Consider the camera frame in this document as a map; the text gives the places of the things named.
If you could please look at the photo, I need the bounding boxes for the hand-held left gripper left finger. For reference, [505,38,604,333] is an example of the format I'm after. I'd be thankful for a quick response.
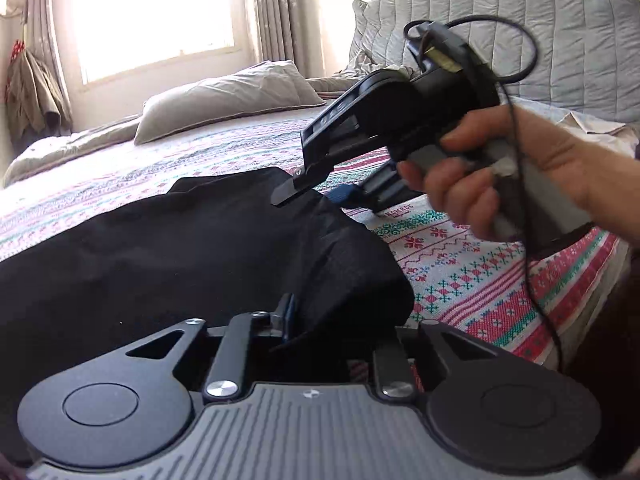
[125,292,297,403]

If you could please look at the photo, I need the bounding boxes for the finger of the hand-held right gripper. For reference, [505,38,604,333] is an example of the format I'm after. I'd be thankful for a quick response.
[327,166,402,218]
[271,165,331,207]

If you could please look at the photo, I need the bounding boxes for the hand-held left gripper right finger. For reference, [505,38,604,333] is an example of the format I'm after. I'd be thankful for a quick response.
[372,319,503,403]

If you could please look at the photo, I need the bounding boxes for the black pants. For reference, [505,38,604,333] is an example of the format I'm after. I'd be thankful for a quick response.
[0,166,416,463]

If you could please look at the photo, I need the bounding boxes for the person's right forearm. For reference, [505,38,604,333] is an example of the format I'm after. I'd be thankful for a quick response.
[592,152,640,216]

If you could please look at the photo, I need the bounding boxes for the person's right hand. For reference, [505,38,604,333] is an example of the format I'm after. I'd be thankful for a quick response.
[397,107,608,243]

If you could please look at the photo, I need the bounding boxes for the beige pillow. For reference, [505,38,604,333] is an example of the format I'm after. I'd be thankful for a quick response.
[133,60,322,146]

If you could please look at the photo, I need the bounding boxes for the red green patterned blanket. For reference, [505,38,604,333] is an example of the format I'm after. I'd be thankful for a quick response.
[0,109,622,367]

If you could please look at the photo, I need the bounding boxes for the beige patterned curtain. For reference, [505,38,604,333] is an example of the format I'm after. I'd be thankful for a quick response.
[22,0,76,131]
[247,0,332,81]

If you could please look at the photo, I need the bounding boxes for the grey quilted headboard cushion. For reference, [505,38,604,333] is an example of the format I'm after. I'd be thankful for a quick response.
[345,0,640,127]

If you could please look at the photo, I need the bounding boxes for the bright window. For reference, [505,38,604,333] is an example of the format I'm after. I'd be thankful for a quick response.
[70,0,247,86]

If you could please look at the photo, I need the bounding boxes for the hanging khaki clothes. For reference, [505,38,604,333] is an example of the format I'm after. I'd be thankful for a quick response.
[4,40,74,139]

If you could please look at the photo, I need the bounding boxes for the black cable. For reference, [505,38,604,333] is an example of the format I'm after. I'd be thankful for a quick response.
[404,16,564,377]

